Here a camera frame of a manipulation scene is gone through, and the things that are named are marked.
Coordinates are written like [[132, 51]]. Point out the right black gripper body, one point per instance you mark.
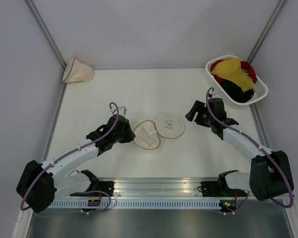
[[203, 118]]

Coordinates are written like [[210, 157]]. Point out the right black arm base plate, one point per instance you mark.
[[212, 189]]

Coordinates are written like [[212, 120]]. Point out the red bra in basket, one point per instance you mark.
[[246, 67]]

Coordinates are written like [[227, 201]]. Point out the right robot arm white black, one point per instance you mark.
[[270, 173]]

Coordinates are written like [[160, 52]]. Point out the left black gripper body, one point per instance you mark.
[[125, 136]]

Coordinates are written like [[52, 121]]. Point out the black bra in basket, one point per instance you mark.
[[236, 93]]

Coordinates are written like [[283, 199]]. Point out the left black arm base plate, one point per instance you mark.
[[95, 188]]

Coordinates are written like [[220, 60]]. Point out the white plastic laundry basket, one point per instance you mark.
[[260, 89]]

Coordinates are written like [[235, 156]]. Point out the white slotted cable duct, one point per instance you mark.
[[137, 204]]

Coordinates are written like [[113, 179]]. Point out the yellow bra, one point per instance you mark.
[[230, 70]]

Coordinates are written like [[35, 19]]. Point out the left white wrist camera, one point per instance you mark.
[[120, 110]]

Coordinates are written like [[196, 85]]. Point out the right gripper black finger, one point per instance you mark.
[[191, 115], [198, 106]]

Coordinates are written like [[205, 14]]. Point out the aluminium mounting rail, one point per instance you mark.
[[128, 188]]

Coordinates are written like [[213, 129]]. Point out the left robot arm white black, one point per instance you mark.
[[41, 183]]

